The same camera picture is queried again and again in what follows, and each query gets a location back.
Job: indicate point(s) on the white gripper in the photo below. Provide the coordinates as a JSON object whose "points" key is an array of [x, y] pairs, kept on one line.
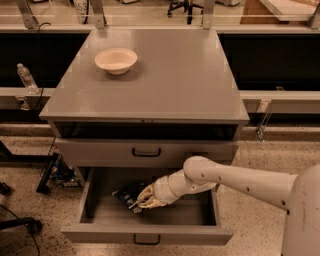
{"points": [[162, 190]]}

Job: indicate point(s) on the blue chip bag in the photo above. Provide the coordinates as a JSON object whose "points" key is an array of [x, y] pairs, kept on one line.
{"points": [[128, 196]]}

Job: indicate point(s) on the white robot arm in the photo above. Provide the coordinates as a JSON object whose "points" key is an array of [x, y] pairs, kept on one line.
{"points": [[298, 195]]}

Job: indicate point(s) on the open grey lower drawer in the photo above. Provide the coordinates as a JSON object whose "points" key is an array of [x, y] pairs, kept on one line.
{"points": [[102, 218]]}

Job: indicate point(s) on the grey drawer cabinet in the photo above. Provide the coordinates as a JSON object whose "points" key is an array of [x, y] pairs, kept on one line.
{"points": [[180, 88]]}

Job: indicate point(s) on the black floor stand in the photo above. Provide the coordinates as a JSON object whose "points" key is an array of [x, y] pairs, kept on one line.
{"points": [[33, 226]]}

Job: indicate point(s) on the clear plastic water bottle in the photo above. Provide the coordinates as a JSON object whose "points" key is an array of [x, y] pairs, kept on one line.
{"points": [[27, 79]]}

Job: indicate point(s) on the black office chair base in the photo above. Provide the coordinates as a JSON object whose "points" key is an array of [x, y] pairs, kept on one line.
{"points": [[187, 6]]}

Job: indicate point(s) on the black lower drawer handle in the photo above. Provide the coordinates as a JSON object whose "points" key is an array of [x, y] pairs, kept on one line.
{"points": [[146, 239]]}

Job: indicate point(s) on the black drawer handle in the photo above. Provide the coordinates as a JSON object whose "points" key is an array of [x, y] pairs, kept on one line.
{"points": [[146, 239], [146, 154]]}

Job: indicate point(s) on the black upper drawer handle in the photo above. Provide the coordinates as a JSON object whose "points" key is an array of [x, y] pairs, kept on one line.
{"points": [[146, 154]]}

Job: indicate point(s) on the metal clamp bracket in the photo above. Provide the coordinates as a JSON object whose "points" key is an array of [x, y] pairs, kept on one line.
{"points": [[264, 109]]}

